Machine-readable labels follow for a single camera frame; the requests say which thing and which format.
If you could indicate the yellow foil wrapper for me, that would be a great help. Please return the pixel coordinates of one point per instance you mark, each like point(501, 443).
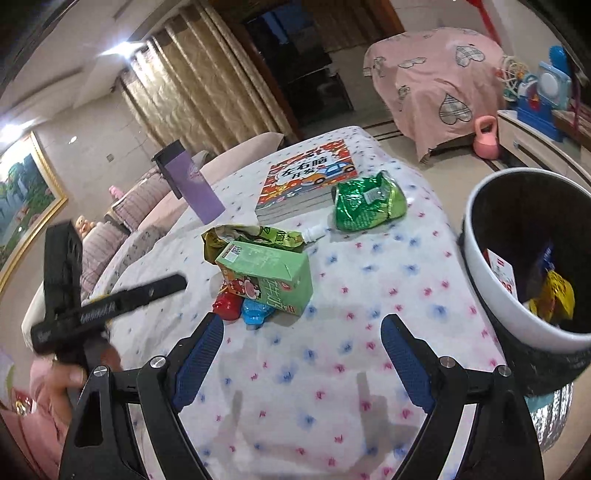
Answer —
point(554, 300)

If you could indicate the gold framed landscape painting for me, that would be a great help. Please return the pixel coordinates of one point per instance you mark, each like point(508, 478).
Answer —
point(23, 207)

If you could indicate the wooden balcony door frame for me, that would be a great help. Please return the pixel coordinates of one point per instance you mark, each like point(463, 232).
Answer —
point(397, 14)

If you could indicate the colourful children's book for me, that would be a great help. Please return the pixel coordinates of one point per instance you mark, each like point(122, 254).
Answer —
point(304, 175)

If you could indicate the person's left forearm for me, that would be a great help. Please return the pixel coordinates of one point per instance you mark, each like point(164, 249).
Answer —
point(41, 415)

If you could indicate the blue white toy machine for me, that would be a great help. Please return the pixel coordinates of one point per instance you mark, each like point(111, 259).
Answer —
point(545, 101)

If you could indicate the pink kettlebell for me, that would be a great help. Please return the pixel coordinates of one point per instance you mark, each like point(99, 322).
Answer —
point(485, 141)

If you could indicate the gold green spout pouch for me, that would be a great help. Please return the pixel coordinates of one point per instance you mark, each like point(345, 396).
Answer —
point(272, 237)

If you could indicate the red small plastic bottle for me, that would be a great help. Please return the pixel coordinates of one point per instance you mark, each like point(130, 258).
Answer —
point(228, 304)

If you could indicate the small doll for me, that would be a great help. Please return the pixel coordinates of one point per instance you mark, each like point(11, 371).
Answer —
point(87, 227)

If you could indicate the blue snack bag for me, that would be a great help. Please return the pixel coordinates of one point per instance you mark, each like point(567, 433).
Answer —
point(548, 258)

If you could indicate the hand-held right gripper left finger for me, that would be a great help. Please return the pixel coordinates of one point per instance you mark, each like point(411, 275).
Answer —
point(198, 364)

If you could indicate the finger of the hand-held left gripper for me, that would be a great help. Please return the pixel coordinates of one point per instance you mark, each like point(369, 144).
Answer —
point(147, 291)

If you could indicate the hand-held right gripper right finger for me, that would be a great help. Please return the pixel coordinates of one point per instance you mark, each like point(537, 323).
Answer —
point(406, 360)

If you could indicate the pink heart print cover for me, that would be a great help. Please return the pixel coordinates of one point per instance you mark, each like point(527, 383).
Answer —
point(429, 78)

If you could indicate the beige patterned curtain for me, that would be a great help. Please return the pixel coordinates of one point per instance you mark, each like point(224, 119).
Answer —
point(207, 78)

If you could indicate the small pink plush toy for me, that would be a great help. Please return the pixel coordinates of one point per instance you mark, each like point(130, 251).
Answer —
point(116, 192)

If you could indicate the green snack bag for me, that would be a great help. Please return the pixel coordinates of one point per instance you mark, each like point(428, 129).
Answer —
point(369, 203)

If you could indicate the person's left hand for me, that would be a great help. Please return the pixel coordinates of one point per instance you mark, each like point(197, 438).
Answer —
point(67, 381)

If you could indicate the green drink carton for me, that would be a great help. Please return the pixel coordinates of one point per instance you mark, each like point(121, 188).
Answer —
point(268, 272)

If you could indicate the blue ball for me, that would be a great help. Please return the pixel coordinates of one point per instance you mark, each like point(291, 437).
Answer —
point(557, 57)

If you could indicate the white television stand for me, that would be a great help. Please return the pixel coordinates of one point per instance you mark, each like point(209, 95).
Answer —
point(540, 143)

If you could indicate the red white small box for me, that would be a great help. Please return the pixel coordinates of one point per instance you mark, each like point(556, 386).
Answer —
point(501, 272)

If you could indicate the purple thermos bottle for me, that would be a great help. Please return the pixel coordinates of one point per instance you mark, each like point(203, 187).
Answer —
point(194, 184)

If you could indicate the blue small plastic bottle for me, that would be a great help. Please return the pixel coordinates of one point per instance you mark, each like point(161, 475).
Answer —
point(256, 313)

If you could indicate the pink grey sofa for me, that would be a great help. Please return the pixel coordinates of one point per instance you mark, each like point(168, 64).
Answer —
point(152, 221)

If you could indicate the striped pink cushion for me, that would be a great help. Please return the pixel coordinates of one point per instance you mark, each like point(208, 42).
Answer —
point(141, 203)

